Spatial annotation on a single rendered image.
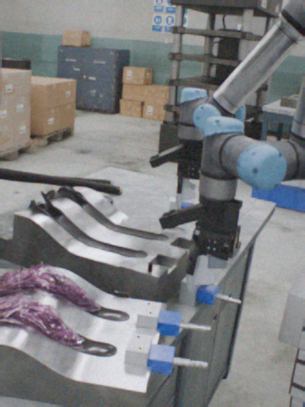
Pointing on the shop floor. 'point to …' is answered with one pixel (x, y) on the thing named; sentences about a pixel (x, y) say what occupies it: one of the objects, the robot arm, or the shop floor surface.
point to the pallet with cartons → (52, 109)
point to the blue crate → (283, 197)
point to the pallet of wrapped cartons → (15, 114)
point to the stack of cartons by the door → (142, 94)
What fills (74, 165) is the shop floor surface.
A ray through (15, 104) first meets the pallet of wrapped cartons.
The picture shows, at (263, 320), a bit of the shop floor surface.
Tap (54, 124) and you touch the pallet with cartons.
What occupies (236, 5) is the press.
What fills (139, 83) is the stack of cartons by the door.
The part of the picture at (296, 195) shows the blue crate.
